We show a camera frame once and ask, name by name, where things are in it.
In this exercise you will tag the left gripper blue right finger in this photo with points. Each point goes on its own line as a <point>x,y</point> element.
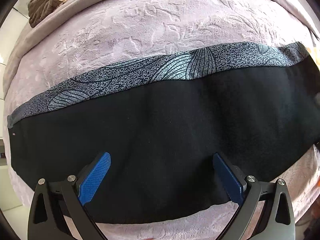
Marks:
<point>276,220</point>

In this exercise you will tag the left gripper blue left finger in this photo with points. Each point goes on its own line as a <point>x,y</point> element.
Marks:
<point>51,199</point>

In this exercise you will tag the lilac embossed bed blanket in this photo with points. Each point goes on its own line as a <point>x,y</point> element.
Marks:
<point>113,31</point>

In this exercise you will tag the black pants with patterned trim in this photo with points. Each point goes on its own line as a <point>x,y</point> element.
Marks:
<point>162,118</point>

